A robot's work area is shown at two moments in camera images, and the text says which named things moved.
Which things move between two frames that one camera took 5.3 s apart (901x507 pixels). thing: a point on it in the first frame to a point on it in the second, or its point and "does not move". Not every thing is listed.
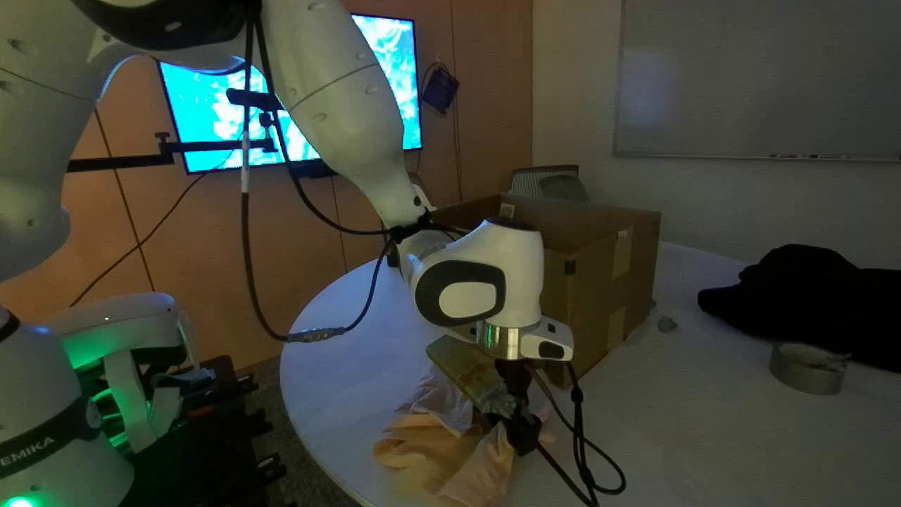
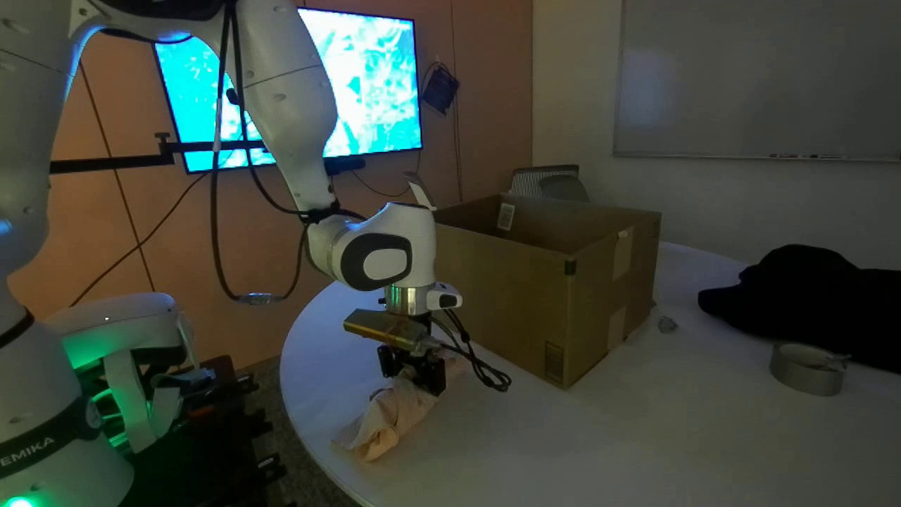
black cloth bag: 815,295 does not move
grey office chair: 547,184 does not move
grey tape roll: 805,369 does not move
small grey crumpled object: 664,324 does not move
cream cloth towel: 445,447 to 385,419
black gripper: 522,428 to 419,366
